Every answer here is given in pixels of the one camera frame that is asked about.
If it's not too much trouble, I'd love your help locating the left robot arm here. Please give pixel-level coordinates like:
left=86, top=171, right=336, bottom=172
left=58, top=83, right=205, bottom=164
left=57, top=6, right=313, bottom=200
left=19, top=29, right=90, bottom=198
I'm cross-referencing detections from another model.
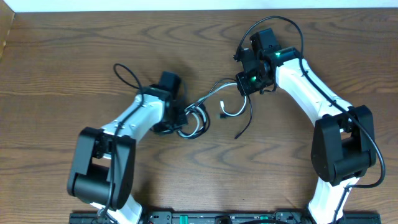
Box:
left=67, top=72, right=186, bottom=223

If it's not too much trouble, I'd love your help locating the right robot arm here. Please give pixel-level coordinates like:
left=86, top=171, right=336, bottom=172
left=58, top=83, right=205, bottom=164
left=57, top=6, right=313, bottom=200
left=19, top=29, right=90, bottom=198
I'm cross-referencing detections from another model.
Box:
left=236, top=29, right=376, bottom=223

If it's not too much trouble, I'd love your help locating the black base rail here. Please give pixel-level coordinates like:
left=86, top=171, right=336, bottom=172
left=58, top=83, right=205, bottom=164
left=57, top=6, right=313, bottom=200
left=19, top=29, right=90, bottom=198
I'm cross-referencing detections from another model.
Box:
left=68, top=210, right=382, bottom=224

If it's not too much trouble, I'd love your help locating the black usb cable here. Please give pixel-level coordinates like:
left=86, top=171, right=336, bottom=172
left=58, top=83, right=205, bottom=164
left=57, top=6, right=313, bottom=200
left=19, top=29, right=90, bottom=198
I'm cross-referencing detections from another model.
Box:
left=177, top=77, right=239, bottom=140
left=219, top=93, right=253, bottom=140

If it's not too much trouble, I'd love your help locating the white usb cable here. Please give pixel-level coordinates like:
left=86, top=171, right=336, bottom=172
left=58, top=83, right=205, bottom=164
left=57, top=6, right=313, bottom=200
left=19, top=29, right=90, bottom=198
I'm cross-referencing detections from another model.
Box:
left=178, top=82, right=248, bottom=138

